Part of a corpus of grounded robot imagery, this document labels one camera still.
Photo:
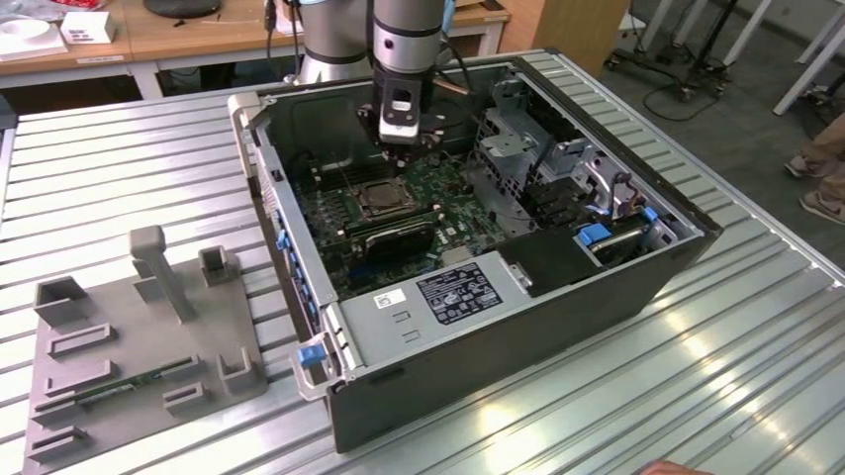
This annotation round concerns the silver topped CPU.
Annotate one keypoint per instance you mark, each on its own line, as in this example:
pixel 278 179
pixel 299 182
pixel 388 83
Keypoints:
pixel 384 195

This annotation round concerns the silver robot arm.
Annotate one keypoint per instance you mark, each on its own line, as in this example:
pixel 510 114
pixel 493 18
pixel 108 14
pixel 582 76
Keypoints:
pixel 406 44

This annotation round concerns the CPU socket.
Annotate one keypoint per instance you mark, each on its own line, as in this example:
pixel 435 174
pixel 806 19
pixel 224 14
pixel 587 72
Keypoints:
pixel 390 217

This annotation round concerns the green motherboard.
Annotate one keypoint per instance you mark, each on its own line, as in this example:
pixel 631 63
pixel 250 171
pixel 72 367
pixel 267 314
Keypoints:
pixel 455 198

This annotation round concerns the silver drive cage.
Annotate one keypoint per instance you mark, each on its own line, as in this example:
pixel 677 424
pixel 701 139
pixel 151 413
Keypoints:
pixel 505 148

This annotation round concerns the black graphics card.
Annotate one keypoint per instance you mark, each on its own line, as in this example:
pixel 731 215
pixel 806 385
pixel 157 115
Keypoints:
pixel 396 242

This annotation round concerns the small silver heatsink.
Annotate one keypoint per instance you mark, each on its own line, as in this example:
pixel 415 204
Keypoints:
pixel 458 255

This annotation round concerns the black plastic air shroud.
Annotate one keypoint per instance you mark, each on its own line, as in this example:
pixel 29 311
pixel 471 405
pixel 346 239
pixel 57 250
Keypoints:
pixel 545 264

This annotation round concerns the large blue plastic latch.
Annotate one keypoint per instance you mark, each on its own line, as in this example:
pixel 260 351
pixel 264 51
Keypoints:
pixel 590 234

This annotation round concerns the grey power supply unit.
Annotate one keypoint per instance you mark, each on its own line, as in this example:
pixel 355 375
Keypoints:
pixel 396 326

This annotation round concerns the wooden cabinet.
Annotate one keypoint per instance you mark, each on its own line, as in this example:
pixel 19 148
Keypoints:
pixel 581 29

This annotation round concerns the small blue plastic clip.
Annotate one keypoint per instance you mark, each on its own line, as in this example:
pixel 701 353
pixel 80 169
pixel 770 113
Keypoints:
pixel 649 215

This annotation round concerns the wooden desk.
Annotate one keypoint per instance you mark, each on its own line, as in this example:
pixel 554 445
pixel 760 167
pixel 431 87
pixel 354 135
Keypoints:
pixel 198 34

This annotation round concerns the dark round object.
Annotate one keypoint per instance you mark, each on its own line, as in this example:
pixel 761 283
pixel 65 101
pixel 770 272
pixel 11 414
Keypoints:
pixel 182 6

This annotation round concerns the black and grey PC case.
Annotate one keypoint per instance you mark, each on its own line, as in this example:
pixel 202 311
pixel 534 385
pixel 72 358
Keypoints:
pixel 495 376

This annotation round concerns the black wheeled stand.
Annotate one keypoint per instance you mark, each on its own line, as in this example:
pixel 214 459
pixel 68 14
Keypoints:
pixel 699 59

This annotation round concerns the small white box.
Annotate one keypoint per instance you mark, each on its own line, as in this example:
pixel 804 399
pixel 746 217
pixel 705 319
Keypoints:
pixel 85 27

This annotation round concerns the grey parts rack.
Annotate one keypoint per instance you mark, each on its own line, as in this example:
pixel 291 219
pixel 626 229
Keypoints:
pixel 132 346

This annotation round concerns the white square dish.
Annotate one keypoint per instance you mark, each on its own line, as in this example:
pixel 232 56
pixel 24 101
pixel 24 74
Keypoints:
pixel 23 34

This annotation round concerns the green RAM stick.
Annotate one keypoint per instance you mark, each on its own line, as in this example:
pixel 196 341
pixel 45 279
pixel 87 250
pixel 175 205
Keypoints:
pixel 125 383

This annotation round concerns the person in tan trousers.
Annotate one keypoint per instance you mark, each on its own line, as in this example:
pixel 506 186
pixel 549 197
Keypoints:
pixel 825 148

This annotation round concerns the white table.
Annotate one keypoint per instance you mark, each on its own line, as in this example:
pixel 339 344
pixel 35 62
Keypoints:
pixel 812 49

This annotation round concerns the black and white wrist camera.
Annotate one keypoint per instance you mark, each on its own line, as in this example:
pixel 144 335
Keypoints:
pixel 399 131

